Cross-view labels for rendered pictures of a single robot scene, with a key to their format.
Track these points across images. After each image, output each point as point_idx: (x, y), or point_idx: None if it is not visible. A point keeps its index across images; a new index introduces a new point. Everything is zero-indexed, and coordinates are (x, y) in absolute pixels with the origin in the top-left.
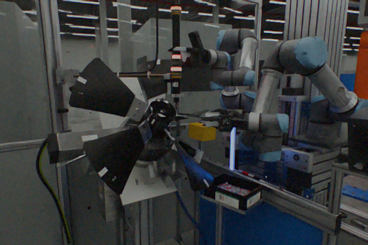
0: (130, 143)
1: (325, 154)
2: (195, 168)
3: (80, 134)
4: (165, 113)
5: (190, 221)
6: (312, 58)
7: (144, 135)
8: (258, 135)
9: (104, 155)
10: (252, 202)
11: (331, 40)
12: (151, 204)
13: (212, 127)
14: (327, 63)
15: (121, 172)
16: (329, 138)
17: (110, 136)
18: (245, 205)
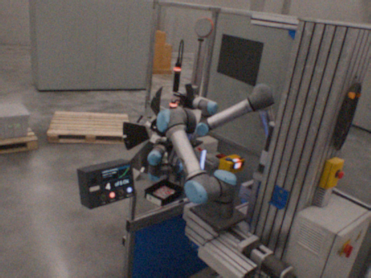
0: (139, 132)
1: (200, 220)
2: (145, 159)
3: (148, 120)
4: (157, 126)
5: None
6: (158, 124)
7: (150, 133)
8: (163, 163)
9: (127, 130)
10: (152, 200)
11: (293, 130)
12: (165, 178)
13: (226, 163)
14: (285, 155)
15: (131, 141)
16: (205, 209)
17: (132, 124)
18: (144, 194)
